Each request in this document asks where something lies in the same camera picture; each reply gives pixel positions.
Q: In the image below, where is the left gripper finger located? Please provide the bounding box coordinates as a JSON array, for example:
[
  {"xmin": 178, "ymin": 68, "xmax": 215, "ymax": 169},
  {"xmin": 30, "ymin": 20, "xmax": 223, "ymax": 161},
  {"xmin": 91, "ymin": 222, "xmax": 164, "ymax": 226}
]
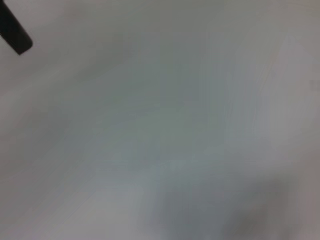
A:
[{"xmin": 0, "ymin": 2, "xmax": 34, "ymax": 56}]

